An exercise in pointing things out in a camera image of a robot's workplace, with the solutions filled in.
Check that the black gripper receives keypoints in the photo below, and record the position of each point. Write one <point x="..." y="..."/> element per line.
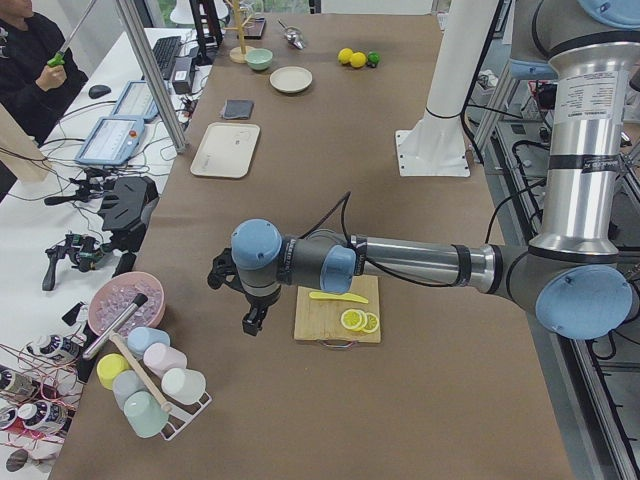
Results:
<point x="259" y="301"/>

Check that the beige round plate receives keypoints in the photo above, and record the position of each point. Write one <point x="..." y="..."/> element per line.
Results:
<point x="291" y="79"/>

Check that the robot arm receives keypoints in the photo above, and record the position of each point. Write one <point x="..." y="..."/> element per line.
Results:
<point x="566" y="276"/>

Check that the white rabbit tray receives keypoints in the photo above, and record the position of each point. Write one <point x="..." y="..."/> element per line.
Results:
<point x="226" y="150"/>

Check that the black framed tray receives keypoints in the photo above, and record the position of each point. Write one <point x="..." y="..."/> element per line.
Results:
<point x="253" y="30"/>

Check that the wooden cutting board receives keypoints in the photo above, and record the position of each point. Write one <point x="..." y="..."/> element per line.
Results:
<point x="320" y="319"/>

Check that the yellow plastic knife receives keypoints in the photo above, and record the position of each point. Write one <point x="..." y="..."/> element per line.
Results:
<point x="346" y="297"/>

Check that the white cup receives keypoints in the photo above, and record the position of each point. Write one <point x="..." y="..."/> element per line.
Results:
<point x="184" y="385"/>

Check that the lemon slice front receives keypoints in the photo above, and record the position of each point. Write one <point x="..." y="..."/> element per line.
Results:
<point x="353" y="319"/>

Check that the lemon slice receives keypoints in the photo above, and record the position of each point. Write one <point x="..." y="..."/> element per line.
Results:
<point x="353" y="319"/>
<point x="372" y="323"/>

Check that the pink cup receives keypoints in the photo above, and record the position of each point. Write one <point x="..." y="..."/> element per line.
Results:
<point x="160" y="358"/>

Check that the steel muddler black tip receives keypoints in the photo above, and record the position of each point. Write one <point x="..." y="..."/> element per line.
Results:
<point x="91" y="351"/>

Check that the blue cup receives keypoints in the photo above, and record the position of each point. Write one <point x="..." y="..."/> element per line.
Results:
<point x="141" y="338"/>

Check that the white cup rack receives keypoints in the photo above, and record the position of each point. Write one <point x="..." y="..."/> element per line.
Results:
<point x="181" y="416"/>

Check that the lemon slice back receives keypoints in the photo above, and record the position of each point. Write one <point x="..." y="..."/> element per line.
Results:
<point x="372" y="323"/>

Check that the grey cup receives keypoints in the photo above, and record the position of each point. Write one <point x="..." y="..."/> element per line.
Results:
<point x="125" y="385"/>

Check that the mint green cup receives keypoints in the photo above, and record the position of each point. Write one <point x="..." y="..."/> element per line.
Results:
<point x="144" y="414"/>

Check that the pink bowl of ice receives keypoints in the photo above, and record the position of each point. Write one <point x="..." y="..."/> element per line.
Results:
<point x="117" y="294"/>

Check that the yellow cup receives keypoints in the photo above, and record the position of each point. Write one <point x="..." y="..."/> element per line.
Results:
<point x="109" y="367"/>

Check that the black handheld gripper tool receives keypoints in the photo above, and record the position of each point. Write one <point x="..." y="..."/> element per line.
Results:
<point x="84" y="251"/>

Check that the grey folded cloth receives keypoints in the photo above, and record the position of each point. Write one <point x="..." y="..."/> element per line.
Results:
<point x="235" y="109"/>

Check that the near blue teach pendant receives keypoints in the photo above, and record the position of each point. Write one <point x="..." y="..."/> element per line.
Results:
<point x="112" y="141"/>

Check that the blue teach pendant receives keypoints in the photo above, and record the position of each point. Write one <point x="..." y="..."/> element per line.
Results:
<point x="112" y="141"/>
<point x="136" y="100"/>

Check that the far blue teach pendant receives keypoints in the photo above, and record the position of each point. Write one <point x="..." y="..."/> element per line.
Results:
<point x="136" y="100"/>

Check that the mint green bowl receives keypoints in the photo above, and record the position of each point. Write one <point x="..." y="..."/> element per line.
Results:
<point x="259" y="59"/>

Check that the wooden mug tree stand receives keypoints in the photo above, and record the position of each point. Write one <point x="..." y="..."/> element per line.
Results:
<point x="236" y="28"/>

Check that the black computer mouse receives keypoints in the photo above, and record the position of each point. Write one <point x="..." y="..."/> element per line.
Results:
<point x="98" y="91"/>

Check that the yellow lemon near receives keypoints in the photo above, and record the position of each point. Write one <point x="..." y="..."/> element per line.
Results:
<point x="358" y="60"/>

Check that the yellow lemon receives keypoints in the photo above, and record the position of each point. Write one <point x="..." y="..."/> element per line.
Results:
<point x="358" y="60"/>
<point x="344" y="56"/>

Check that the yellow lemon far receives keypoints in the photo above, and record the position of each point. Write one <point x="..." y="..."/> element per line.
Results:
<point x="344" y="56"/>

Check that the black keyboard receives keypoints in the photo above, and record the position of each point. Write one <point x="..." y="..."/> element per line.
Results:
<point x="165" y="51"/>

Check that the steel scoop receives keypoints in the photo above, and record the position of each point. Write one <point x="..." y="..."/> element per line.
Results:
<point x="293" y="35"/>

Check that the green lime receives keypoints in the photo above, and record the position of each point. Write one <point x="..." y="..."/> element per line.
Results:
<point x="373" y="59"/>

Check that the person in black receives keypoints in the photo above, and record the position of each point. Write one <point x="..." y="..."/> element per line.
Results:
<point x="33" y="93"/>

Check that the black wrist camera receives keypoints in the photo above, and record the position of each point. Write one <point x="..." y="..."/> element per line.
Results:
<point x="223" y="271"/>

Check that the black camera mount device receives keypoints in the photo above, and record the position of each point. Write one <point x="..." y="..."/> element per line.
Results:
<point x="126" y="208"/>

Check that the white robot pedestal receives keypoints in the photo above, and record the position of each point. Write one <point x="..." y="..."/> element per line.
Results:
<point x="435" y="146"/>

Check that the aluminium frame post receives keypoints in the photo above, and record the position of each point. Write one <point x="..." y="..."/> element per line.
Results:
<point x="146" y="60"/>

